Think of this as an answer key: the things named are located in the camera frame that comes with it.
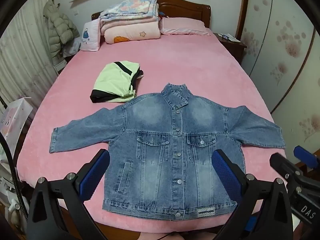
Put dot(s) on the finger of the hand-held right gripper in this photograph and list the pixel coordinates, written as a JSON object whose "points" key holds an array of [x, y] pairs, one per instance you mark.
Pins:
{"points": [[303, 155], [282, 164]]}

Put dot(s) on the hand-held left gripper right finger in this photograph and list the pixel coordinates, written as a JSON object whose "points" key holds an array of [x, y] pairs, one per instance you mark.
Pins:
{"points": [[225, 175]]}

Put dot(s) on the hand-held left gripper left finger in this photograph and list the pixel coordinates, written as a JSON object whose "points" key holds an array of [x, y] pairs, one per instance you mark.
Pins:
{"points": [[95, 172]]}

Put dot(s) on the blue denim jacket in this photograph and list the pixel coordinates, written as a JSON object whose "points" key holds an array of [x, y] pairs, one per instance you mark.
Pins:
{"points": [[160, 120]]}

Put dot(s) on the person's pink pants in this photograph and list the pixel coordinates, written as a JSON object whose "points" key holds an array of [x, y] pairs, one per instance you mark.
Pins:
{"points": [[155, 237]]}

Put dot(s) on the light green folded garment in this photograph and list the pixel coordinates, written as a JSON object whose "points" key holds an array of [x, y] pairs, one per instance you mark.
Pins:
{"points": [[112, 80]]}

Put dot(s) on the white paper bag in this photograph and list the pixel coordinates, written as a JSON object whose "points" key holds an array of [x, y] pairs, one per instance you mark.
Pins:
{"points": [[13, 120]]}

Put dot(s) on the floral print wardrobe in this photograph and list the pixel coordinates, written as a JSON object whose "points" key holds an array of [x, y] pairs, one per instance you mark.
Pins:
{"points": [[282, 42]]}

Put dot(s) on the bed with pink sheet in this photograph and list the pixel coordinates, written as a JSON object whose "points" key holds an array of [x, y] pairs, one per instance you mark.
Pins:
{"points": [[175, 62]]}

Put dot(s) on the wooden nightstand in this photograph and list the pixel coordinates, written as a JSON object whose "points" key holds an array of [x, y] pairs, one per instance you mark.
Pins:
{"points": [[235, 48]]}

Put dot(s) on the papers on nightstand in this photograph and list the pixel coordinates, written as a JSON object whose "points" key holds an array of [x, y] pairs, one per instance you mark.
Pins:
{"points": [[231, 38]]}

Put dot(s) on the white cartoon print pillow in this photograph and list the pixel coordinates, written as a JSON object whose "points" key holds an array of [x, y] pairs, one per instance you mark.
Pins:
{"points": [[90, 35]]}

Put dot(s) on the white patterned curtain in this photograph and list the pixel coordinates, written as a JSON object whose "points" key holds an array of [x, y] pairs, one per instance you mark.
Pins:
{"points": [[22, 55]]}

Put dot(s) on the grey-green puffer jacket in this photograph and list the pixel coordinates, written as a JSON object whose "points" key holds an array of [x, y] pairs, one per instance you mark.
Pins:
{"points": [[58, 27]]}

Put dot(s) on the pink pillow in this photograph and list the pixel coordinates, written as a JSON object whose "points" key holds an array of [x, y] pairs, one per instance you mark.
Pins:
{"points": [[183, 26]]}

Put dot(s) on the floral folded quilt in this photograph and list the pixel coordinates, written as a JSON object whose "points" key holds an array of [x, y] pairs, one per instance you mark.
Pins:
{"points": [[130, 7]]}

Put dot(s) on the wooden headboard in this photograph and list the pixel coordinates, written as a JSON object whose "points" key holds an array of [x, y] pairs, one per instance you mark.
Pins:
{"points": [[185, 7]]}

